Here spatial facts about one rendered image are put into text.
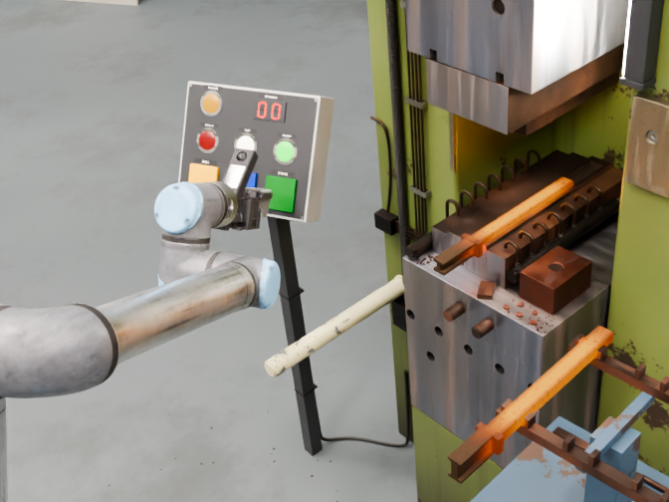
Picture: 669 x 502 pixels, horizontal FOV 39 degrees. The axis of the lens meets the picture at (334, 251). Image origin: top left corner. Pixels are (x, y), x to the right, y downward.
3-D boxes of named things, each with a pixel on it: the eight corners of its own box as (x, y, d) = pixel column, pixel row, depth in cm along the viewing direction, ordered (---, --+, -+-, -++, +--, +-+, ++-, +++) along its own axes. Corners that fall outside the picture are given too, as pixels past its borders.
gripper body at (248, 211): (230, 222, 198) (200, 226, 187) (234, 182, 197) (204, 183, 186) (262, 228, 195) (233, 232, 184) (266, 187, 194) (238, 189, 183)
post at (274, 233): (313, 456, 278) (263, 138, 215) (304, 449, 281) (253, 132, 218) (323, 449, 280) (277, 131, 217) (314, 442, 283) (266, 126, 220)
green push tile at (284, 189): (292, 212, 207) (296, 178, 206) (262, 208, 210) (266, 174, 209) (295, 212, 209) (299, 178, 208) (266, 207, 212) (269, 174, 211)
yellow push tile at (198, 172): (214, 199, 215) (217, 167, 214) (186, 195, 217) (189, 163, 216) (218, 199, 217) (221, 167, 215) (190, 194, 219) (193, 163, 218)
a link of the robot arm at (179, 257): (200, 309, 170) (206, 242, 168) (145, 299, 174) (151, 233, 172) (224, 302, 179) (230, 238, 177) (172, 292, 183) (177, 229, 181)
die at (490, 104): (507, 135, 168) (508, 88, 162) (427, 103, 181) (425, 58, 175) (643, 56, 189) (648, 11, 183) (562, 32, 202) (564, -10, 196)
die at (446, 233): (504, 290, 189) (505, 256, 184) (432, 251, 202) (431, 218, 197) (627, 203, 209) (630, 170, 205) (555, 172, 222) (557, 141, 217)
